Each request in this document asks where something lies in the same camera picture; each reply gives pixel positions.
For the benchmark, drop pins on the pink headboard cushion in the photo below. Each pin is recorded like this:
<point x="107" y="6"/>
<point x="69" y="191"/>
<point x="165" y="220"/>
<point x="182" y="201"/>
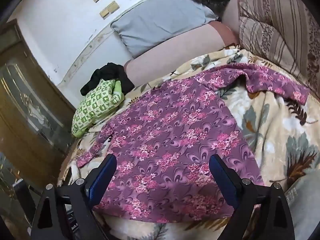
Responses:
<point x="180" y="52"/>

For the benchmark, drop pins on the black cloth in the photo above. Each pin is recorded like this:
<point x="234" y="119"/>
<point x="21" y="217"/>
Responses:
<point x="110" y="76"/>

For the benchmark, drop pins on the grey pillow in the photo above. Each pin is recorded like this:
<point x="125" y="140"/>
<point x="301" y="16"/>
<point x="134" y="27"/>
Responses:
<point x="160" y="22"/>

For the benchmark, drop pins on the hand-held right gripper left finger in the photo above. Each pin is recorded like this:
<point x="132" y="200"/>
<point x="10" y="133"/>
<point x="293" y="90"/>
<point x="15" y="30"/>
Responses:
<point x="103" y="177"/>

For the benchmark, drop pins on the purple floral shirt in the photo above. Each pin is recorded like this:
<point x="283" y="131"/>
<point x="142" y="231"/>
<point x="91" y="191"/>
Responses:
<point x="172" y="140"/>

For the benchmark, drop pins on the floral beige blanket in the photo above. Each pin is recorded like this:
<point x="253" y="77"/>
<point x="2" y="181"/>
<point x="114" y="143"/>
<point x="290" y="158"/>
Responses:
<point x="272" y="135"/>

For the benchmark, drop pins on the striped floral pillow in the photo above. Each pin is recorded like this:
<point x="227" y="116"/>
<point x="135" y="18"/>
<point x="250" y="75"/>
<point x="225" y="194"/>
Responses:
<point x="282" y="27"/>

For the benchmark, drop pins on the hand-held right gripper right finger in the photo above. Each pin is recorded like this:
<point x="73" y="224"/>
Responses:
<point x="223" y="177"/>

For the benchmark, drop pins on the green patterned pillow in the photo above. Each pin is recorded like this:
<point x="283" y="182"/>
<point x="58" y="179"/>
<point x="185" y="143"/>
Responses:
<point x="96" y="106"/>

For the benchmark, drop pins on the gold wall switch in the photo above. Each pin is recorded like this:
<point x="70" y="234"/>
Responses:
<point x="104" y="12"/>
<point x="112" y="6"/>

